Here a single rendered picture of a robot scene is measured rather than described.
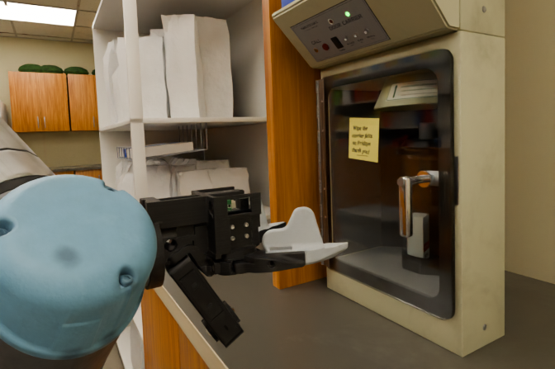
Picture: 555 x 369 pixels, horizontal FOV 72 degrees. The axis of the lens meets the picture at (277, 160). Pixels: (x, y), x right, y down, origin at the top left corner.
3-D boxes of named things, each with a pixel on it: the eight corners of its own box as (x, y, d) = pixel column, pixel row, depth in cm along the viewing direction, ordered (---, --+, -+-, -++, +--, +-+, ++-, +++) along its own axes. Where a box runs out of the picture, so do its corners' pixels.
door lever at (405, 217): (433, 234, 57) (418, 230, 60) (432, 171, 57) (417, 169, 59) (408, 239, 55) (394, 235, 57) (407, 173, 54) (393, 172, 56)
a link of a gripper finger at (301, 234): (351, 207, 39) (259, 210, 39) (353, 265, 39) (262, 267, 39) (346, 202, 42) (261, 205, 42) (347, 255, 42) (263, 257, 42)
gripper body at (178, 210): (268, 191, 40) (148, 205, 34) (271, 272, 40) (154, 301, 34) (237, 185, 46) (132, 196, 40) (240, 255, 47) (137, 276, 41)
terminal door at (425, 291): (327, 266, 82) (321, 78, 80) (455, 324, 56) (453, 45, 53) (324, 267, 82) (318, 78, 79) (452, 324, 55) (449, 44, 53)
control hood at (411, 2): (320, 69, 80) (318, 21, 80) (462, 29, 53) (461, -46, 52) (272, 66, 75) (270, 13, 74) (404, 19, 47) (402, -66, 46)
